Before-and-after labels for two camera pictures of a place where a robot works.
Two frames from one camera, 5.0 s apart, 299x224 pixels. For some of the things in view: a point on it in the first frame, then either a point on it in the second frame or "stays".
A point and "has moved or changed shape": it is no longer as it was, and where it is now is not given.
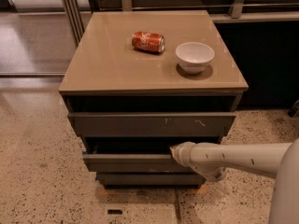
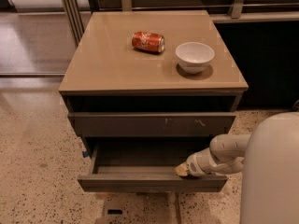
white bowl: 194,57 stays
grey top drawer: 150,124 stays
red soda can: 147,41 stays
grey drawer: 131,155 has moved or changed shape
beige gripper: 181,153 to 195,166
